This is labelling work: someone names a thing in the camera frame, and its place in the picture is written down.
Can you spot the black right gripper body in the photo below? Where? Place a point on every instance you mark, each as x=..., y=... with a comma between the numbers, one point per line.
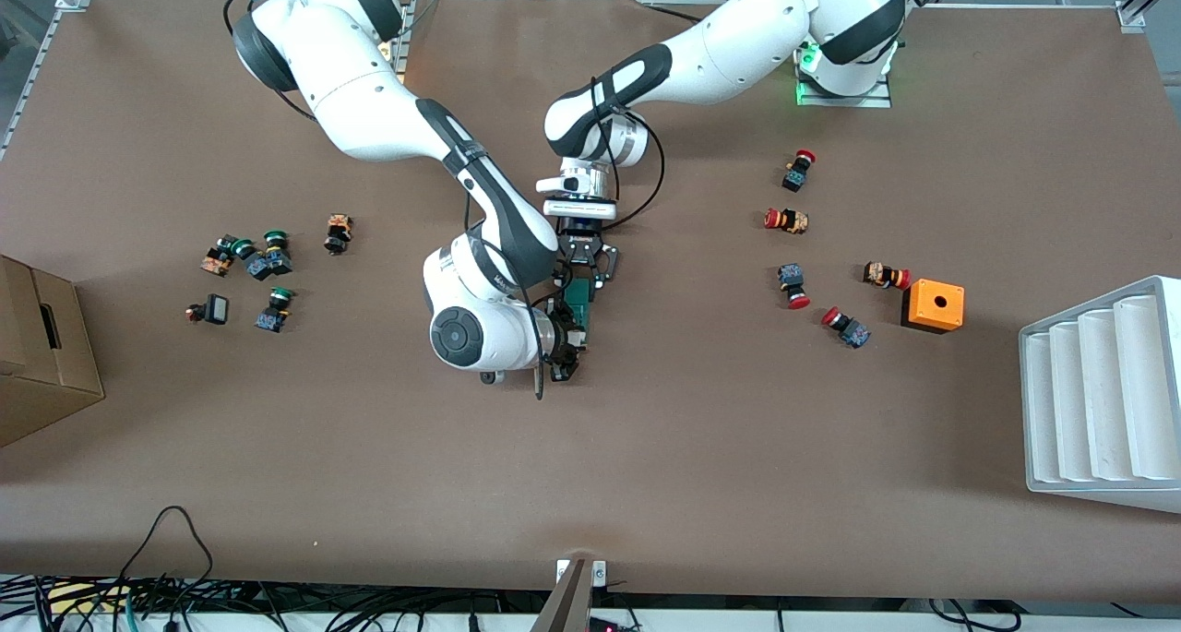
x=559, y=323

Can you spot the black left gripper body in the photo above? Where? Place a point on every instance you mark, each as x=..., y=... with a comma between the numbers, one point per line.
x=582, y=243

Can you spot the green load switch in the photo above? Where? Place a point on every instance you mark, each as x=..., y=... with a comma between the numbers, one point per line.
x=581, y=292

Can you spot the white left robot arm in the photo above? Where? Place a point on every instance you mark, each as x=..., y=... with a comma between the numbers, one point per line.
x=738, y=51

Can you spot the red emergency stop button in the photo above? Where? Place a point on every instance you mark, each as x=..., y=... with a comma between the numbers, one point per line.
x=884, y=274
x=792, y=277
x=849, y=327
x=789, y=220
x=797, y=175

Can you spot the green push button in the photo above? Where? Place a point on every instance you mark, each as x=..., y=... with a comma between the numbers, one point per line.
x=273, y=316
x=245, y=248
x=277, y=256

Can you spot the black square red button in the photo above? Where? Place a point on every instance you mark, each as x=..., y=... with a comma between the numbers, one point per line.
x=218, y=310

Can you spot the white slotted tray rack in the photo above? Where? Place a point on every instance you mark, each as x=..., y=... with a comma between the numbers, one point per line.
x=1098, y=401

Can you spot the brown cardboard box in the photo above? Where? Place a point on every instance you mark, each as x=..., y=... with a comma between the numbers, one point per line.
x=46, y=383

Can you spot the black orange switch block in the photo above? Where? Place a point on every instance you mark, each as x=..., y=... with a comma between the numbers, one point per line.
x=338, y=235

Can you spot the brown camera mount bracket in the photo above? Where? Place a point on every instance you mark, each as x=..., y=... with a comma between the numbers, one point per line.
x=572, y=600

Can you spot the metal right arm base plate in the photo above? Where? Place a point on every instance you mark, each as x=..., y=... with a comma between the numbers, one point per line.
x=407, y=49

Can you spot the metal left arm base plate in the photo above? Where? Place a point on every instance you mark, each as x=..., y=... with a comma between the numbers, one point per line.
x=867, y=100

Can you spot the orange button enclosure box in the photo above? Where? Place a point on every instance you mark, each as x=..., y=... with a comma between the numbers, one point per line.
x=936, y=304

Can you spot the aluminium table edge rail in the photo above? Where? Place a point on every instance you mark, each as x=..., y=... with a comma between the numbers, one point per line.
x=37, y=60

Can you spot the aluminium frame corner post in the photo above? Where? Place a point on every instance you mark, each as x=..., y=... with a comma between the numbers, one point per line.
x=1139, y=5

